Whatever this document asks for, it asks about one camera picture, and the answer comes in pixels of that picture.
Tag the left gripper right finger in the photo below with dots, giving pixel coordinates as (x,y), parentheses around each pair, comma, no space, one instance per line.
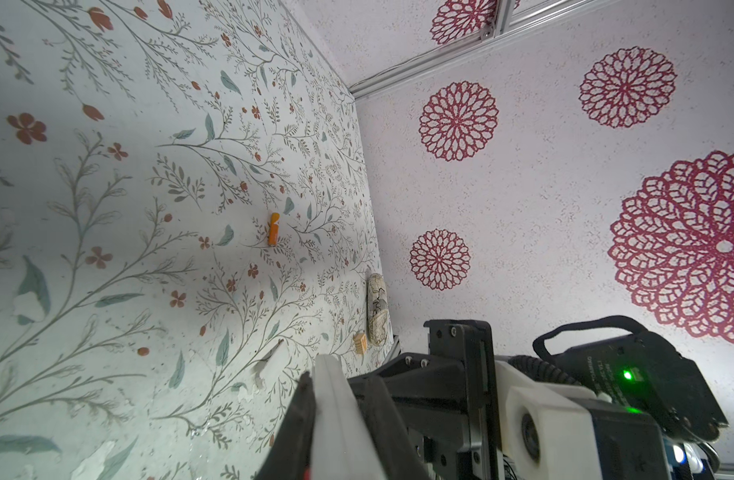
(389,434)

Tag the small orange block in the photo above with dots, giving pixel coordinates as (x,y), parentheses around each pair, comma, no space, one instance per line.
(361,343)

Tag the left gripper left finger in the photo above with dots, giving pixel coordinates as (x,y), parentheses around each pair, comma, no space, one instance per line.
(289,457)

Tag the patterned oval stone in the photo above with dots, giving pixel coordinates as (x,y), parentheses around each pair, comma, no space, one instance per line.
(377,309)

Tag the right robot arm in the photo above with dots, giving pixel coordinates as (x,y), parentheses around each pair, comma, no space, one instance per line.
(636,368)

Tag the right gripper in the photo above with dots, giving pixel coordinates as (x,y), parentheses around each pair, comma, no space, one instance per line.
(462,424)

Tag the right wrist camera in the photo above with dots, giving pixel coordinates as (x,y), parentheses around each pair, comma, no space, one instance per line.
(558,431)

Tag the white battery cover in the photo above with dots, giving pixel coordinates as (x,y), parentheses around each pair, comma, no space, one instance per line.
(268,369)

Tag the white remote control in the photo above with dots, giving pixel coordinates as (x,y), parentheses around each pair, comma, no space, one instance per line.
(342,447)

